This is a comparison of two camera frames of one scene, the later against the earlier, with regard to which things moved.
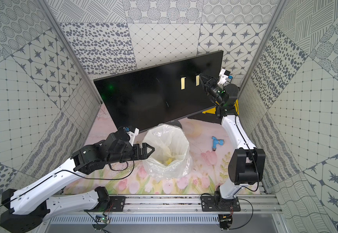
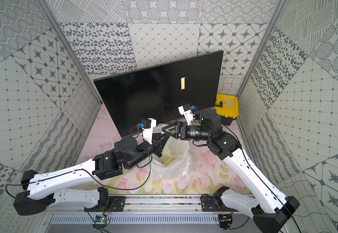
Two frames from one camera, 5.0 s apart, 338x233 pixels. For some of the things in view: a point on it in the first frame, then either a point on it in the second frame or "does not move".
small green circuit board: (104, 219) does not move
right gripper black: (210, 83) → (179, 125)
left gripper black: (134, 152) → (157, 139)
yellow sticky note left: (182, 83) does not move
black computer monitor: (148, 97) does not move
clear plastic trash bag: (171, 158) does not move
